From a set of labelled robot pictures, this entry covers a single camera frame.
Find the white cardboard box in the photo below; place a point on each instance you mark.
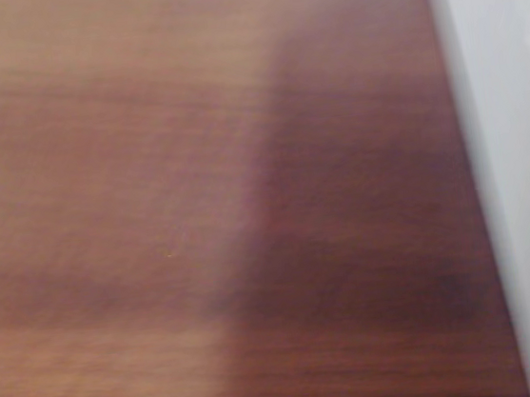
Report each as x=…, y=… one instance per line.
x=516, y=131

